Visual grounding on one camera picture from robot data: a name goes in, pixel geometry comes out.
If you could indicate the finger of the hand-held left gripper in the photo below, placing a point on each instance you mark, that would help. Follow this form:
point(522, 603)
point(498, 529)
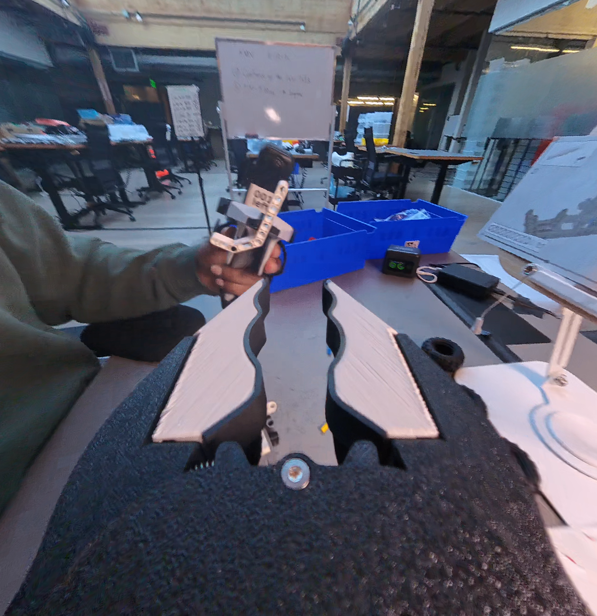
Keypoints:
point(283, 230)
point(243, 214)

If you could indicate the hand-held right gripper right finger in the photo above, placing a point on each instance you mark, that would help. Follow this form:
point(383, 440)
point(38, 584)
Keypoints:
point(380, 385)

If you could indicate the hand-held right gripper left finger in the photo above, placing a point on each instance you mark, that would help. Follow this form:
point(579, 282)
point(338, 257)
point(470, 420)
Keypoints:
point(211, 385)

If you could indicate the white bent beam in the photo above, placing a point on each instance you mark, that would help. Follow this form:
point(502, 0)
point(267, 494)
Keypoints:
point(274, 207)

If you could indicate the brick truck chassis model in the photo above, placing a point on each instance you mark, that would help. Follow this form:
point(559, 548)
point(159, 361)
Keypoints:
point(270, 428)

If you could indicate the instruction booklet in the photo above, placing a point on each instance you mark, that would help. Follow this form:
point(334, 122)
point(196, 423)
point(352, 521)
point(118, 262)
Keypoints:
point(563, 211)

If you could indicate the person's left forearm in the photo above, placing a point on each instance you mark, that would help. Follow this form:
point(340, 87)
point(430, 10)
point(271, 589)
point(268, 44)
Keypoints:
point(125, 279)

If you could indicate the grey desk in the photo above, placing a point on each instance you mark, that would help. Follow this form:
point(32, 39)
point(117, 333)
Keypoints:
point(298, 327)

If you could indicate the person's left hand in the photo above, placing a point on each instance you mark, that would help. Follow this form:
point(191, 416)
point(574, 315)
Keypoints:
point(231, 281)

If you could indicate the black floor stand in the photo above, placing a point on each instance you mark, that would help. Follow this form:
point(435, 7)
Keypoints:
point(203, 192)

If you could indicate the black toy tire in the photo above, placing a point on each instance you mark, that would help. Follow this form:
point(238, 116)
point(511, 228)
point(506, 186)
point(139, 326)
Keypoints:
point(442, 353)

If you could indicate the white flip chart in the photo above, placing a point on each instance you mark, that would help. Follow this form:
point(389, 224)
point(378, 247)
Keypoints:
point(185, 113)

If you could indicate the stack of clear bins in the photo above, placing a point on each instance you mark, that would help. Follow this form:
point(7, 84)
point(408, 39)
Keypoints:
point(375, 126)

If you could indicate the black device green display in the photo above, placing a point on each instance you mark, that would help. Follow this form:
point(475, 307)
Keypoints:
point(400, 262)

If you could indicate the white book stand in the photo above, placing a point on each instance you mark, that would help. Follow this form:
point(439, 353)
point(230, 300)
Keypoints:
point(510, 399)

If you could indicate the black power adapter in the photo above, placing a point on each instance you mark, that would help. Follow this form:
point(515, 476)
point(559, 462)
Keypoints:
point(469, 281)

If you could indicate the dark standing table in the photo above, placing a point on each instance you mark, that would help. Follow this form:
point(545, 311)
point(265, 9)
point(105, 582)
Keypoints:
point(433, 155)

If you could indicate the person's green sweatshirt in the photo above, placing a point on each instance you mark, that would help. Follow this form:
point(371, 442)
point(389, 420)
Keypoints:
point(29, 346)

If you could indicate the cluttered wooden work table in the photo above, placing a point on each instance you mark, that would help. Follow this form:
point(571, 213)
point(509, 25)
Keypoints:
point(48, 139)

